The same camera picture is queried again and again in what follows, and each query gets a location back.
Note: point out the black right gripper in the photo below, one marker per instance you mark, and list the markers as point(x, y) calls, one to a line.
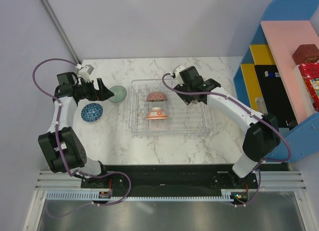
point(186, 97)

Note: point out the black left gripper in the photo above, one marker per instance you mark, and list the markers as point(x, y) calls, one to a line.
point(102, 94)

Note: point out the pale green glazed bowl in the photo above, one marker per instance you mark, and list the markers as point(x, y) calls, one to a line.
point(119, 92)

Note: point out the red floral pattern bowl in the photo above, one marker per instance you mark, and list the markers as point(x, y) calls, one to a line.
point(156, 97)

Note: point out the orange white floral bowl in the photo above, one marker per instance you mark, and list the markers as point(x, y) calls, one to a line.
point(156, 113)

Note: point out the brown lattice pattern bowl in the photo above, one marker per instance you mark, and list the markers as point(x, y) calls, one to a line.
point(194, 102)

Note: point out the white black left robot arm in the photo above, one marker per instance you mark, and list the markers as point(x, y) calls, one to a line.
point(61, 147)

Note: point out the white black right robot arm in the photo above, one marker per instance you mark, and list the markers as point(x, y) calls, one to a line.
point(260, 139)

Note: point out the blue triangle pattern bowl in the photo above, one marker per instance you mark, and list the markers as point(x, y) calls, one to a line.
point(92, 112)

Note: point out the black board with markers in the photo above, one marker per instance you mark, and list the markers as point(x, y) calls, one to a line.
point(275, 96)

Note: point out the blue toy shelf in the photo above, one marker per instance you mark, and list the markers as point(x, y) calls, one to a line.
point(284, 26)

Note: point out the dark red box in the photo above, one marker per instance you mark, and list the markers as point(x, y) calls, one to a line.
point(306, 53)

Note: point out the red christmas tin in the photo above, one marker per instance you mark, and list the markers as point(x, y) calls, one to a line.
point(310, 75)

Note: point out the clear wire dish rack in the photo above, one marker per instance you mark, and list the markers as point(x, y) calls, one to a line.
point(182, 118)

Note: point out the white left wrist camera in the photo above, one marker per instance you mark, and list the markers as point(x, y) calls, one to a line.
point(84, 72)

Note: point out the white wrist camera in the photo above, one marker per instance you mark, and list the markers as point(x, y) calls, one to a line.
point(175, 74)
point(84, 72)

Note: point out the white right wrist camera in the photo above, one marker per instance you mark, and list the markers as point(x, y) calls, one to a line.
point(175, 74)

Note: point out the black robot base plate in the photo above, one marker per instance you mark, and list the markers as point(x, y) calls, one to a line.
point(201, 179)

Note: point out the aluminium corner post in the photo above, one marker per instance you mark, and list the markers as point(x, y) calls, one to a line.
point(58, 27)

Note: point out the white slotted cable duct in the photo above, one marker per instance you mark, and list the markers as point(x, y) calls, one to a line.
point(98, 196)

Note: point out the aluminium rail frame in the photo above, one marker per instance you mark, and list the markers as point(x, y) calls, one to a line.
point(279, 203)

